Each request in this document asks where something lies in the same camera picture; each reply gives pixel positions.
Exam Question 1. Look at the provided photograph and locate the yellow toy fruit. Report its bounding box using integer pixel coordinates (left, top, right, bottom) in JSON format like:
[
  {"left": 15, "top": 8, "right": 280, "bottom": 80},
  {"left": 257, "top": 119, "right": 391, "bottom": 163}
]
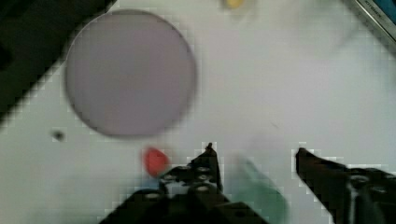
[{"left": 225, "top": 0, "right": 244, "bottom": 8}]

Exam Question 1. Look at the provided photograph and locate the grey round plate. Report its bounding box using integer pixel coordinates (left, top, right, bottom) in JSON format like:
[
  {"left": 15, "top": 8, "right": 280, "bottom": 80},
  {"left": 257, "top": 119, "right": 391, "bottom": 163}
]
[{"left": 64, "top": 9, "right": 197, "bottom": 137}]

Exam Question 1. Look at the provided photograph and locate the black steel toaster oven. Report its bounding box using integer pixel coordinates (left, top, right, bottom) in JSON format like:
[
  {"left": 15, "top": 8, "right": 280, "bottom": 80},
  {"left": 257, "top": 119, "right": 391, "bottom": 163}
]
[{"left": 354, "top": 0, "right": 396, "bottom": 41}]

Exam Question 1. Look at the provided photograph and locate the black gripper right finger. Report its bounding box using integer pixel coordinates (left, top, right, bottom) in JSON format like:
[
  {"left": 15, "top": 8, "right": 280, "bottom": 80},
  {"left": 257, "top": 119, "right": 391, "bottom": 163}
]
[{"left": 295, "top": 147, "right": 396, "bottom": 224}]

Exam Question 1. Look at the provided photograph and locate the green plastic cup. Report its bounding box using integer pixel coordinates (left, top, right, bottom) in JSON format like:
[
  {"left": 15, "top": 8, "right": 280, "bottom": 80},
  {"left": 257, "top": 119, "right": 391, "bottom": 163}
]
[{"left": 231, "top": 156, "right": 290, "bottom": 224}]

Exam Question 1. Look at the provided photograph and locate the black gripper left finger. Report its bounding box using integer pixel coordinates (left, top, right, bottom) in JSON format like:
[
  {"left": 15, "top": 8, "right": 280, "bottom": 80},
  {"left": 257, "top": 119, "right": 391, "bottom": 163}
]
[{"left": 98, "top": 145, "right": 269, "bottom": 224}]

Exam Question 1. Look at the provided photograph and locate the small red toy piece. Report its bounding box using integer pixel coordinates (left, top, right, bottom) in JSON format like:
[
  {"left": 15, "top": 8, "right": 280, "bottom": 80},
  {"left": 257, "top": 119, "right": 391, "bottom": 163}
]
[{"left": 143, "top": 147, "right": 169, "bottom": 177}]

